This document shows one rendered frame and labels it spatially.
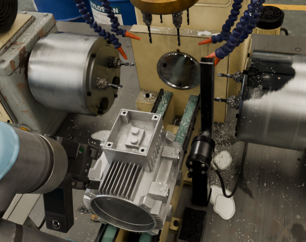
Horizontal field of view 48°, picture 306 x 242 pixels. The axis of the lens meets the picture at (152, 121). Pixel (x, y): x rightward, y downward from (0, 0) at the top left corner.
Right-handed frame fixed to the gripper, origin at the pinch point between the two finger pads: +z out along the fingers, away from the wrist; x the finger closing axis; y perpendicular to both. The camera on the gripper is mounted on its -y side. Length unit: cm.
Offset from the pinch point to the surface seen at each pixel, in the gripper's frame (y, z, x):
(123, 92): 34, 54, 21
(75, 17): 116, 159, 121
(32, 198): -6.1, 0.3, 13.8
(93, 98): 22.7, 19.3, 14.9
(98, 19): 108, 142, 91
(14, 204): -8.0, -3.1, 15.4
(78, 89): 23.5, 13.8, 17.3
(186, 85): 35, 35, -8
